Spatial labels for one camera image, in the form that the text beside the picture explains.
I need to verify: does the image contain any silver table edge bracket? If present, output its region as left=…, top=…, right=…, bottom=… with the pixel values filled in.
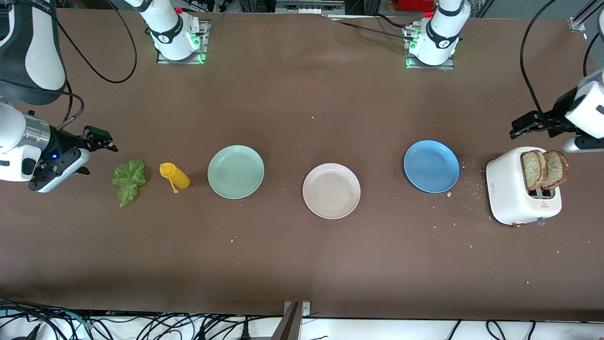
left=283, top=301, right=311, bottom=318

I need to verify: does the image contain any brown bread slice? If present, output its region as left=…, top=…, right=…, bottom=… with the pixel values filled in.
left=543, top=150, right=570, bottom=190
left=521, top=150, right=548, bottom=191

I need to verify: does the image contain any white toaster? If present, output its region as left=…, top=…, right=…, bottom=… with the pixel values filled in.
left=486, top=145, right=563, bottom=227

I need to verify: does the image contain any tangle of black cables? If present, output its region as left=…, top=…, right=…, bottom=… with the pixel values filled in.
left=0, top=297, right=331, bottom=340

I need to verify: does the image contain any teal cable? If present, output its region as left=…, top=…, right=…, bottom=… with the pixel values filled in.
left=60, top=309, right=90, bottom=329

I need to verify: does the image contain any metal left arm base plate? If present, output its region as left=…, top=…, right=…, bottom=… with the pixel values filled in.
left=404, top=24, right=456, bottom=71

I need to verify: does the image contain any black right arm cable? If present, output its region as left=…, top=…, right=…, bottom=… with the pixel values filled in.
left=47, top=0, right=138, bottom=133

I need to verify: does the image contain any red box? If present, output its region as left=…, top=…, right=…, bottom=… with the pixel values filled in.
left=396, top=0, right=437, bottom=12

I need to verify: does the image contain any grey equipment box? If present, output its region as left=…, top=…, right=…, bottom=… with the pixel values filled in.
left=276, top=0, right=345, bottom=15

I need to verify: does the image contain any blue plate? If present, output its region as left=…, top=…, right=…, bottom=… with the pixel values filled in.
left=403, top=140, right=460, bottom=194

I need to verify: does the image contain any black cable on table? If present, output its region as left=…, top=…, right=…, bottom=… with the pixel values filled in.
left=326, top=14, right=418, bottom=42

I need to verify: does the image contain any mint green plate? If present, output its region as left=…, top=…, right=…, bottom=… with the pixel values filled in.
left=208, top=145, right=265, bottom=200

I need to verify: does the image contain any green lettuce leaf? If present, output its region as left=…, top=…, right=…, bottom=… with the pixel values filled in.
left=112, top=159, right=147, bottom=208

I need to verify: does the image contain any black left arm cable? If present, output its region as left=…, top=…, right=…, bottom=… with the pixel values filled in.
left=520, top=0, right=558, bottom=116

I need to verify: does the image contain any beige plate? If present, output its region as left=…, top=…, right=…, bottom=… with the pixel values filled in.
left=302, top=163, right=361, bottom=220

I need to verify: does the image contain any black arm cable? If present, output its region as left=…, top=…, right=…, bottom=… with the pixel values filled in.
left=47, top=0, right=138, bottom=133
left=520, top=0, right=558, bottom=116

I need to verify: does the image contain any yellow mustard squeeze bottle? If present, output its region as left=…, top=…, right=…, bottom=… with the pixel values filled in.
left=159, top=162, right=191, bottom=194

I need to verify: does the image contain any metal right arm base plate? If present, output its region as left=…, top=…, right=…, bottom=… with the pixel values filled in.
left=156, top=19, right=209, bottom=65

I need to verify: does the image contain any dark metal post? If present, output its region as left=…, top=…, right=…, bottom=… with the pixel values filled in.
left=270, top=302, right=302, bottom=340

